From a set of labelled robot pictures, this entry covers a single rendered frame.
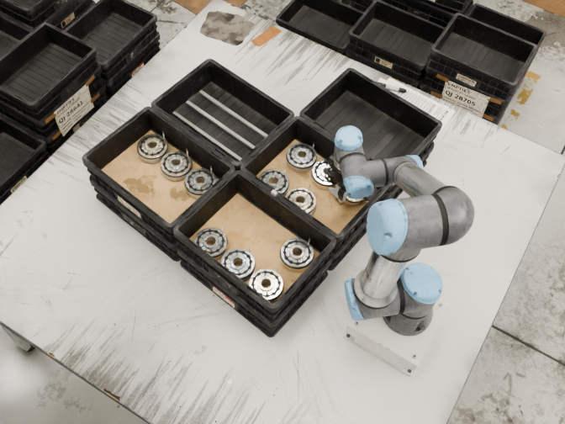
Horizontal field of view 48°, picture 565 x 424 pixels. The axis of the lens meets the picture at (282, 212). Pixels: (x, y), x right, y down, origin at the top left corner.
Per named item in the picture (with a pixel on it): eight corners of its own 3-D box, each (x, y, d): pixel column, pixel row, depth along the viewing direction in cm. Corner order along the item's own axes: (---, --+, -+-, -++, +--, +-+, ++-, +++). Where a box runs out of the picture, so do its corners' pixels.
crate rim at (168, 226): (237, 172, 204) (237, 167, 202) (171, 233, 191) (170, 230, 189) (149, 108, 216) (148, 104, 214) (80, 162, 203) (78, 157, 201)
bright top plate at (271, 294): (289, 283, 189) (290, 282, 189) (267, 307, 185) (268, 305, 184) (264, 263, 192) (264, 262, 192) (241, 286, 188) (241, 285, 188)
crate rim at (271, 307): (337, 244, 191) (339, 240, 189) (273, 315, 178) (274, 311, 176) (237, 172, 204) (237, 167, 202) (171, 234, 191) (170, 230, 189)
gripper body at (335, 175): (338, 163, 202) (340, 144, 191) (361, 178, 200) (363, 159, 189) (324, 180, 200) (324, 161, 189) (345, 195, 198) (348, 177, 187)
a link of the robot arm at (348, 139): (338, 151, 173) (331, 125, 176) (337, 171, 183) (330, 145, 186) (366, 146, 173) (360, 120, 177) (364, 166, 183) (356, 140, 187)
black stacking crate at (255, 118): (293, 136, 225) (296, 114, 215) (238, 188, 212) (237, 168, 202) (211, 81, 237) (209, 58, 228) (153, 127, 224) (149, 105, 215)
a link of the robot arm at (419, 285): (440, 315, 181) (452, 294, 170) (394, 322, 180) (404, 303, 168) (427, 277, 187) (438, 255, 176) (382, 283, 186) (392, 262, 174)
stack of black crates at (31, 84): (68, 92, 319) (44, 20, 281) (116, 117, 312) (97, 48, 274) (11, 144, 300) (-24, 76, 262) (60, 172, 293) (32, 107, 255)
